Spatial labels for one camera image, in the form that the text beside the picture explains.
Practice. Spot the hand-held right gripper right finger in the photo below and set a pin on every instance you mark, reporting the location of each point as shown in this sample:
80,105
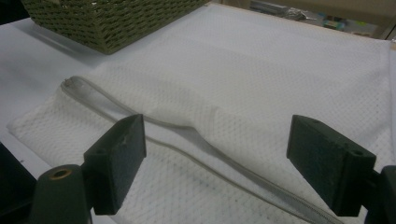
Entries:
330,161

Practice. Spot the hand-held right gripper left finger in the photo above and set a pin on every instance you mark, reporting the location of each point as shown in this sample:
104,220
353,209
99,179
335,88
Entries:
115,168

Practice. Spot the white mesh laundry bag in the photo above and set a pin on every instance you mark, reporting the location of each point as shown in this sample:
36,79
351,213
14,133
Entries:
249,77

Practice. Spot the green woven basket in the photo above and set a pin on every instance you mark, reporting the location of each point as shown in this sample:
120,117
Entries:
109,21

